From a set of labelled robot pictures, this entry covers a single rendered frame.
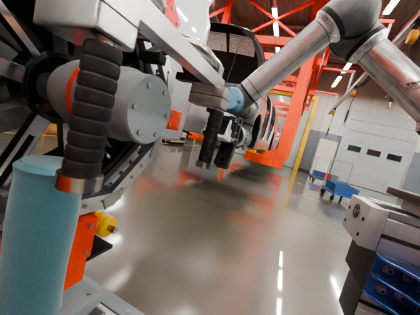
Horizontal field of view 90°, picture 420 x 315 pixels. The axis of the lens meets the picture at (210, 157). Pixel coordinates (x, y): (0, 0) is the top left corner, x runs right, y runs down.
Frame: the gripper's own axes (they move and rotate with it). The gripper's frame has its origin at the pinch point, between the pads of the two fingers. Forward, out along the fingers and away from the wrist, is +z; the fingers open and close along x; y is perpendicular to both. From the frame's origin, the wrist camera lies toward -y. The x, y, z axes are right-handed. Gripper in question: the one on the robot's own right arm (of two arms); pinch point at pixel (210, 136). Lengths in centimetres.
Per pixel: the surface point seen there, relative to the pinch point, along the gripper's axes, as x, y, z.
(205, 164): 1.1, -6.9, 1.9
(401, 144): 502, 181, -1292
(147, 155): -20.5, -10.6, -4.2
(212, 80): -1.5, 12.6, 3.7
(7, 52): -48, 7, 20
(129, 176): -20.5, -16.9, 2.1
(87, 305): -26, -61, 3
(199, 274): -11, -83, -66
